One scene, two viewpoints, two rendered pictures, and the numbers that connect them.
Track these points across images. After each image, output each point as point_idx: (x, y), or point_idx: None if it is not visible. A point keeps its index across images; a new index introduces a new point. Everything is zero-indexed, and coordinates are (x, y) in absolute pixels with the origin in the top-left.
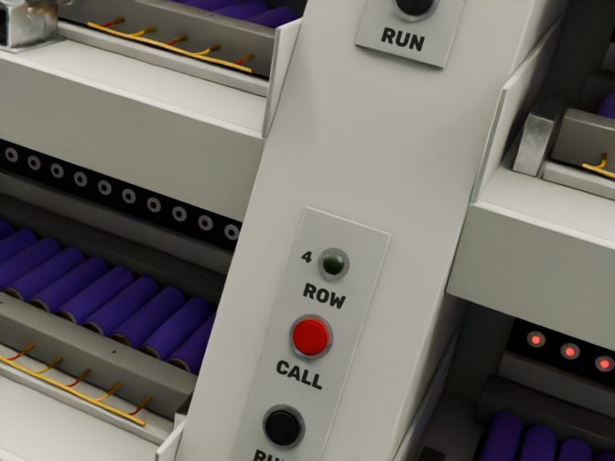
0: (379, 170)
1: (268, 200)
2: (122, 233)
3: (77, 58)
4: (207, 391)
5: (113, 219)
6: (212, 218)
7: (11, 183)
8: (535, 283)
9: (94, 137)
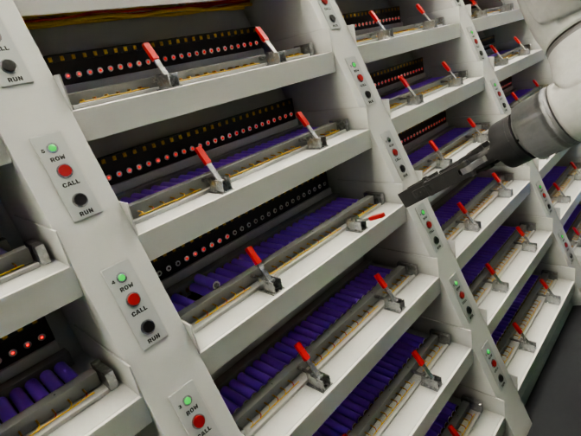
0: (381, 122)
1: (376, 137)
2: (302, 208)
3: (328, 143)
4: (392, 174)
5: (299, 206)
6: (315, 186)
7: (273, 221)
8: (399, 125)
9: (348, 150)
